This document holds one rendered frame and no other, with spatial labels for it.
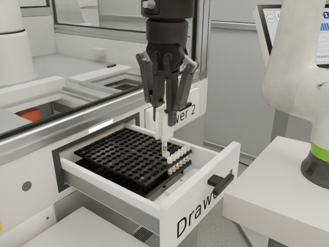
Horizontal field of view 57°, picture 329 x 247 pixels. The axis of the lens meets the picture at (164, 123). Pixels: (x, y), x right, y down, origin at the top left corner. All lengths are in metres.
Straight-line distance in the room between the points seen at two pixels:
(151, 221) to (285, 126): 1.09
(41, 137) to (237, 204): 0.45
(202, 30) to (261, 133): 1.47
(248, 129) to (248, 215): 1.78
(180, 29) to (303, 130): 1.17
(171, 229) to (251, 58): 1.89
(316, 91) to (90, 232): 0.59
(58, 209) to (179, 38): 0.49
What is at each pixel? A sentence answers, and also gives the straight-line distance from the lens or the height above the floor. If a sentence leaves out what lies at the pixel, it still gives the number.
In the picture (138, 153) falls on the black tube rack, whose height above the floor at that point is 0.90.
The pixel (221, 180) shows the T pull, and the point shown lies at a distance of 0.61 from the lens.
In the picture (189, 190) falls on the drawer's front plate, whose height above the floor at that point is 0.92.
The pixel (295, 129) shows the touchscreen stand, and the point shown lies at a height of 0.64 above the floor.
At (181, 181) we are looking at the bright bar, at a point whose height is 0.85.
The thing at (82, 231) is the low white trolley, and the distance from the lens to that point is 0.74.
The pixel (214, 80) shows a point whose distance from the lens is 2.48.
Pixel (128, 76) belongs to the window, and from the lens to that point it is 0.84.
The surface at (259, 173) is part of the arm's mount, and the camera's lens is 0.80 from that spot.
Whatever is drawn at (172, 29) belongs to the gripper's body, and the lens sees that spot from 0.53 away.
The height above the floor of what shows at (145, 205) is 0.89.
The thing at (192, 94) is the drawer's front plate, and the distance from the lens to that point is 1.07.
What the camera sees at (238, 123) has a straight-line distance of 2.49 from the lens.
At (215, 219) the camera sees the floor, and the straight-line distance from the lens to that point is 1.92.
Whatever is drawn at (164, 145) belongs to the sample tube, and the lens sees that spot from 0.63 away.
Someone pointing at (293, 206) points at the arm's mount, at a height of 0.83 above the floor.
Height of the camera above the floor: 1.25
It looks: 24 degrees down
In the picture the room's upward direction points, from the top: straight up
